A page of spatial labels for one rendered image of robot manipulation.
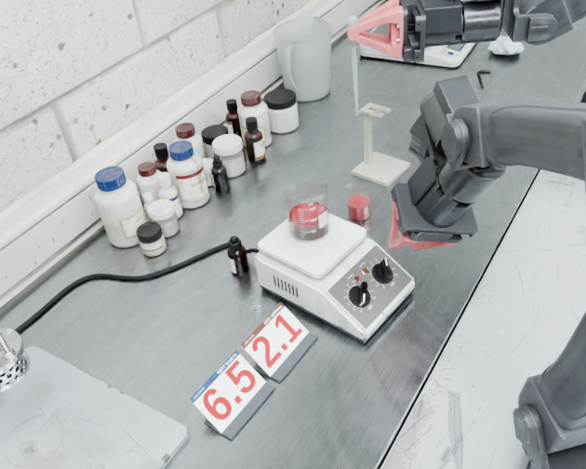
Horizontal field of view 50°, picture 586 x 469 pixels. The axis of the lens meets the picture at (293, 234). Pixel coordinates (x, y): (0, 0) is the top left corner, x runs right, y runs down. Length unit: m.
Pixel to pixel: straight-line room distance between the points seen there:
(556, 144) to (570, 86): 0.99
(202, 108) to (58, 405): 0.67
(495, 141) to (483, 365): 0.35
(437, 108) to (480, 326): 0.32
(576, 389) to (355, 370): 0.33
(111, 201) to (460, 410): 0.62
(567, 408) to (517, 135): 0.24
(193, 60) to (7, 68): 0.43
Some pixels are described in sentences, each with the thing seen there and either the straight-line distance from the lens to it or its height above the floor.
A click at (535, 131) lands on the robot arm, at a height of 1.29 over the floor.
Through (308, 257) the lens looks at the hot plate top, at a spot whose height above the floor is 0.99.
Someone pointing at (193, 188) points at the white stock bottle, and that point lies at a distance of 1.13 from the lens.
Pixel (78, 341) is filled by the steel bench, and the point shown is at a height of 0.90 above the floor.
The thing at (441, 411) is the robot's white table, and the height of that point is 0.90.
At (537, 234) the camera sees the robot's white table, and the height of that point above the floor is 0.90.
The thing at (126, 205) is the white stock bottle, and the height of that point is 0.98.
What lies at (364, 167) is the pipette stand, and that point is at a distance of 1.19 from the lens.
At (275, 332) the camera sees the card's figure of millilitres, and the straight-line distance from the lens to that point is 0.86.
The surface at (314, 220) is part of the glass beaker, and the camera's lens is 0.87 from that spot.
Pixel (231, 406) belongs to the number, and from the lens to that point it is 0.82.
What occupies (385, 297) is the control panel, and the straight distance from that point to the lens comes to 0.89.
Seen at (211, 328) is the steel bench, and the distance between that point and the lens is 0.92.
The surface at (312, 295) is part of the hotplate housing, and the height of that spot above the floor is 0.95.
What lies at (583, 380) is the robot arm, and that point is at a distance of 0.59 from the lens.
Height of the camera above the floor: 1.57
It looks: 39 degrees down
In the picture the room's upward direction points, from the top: 7 degrees counter-clockwise
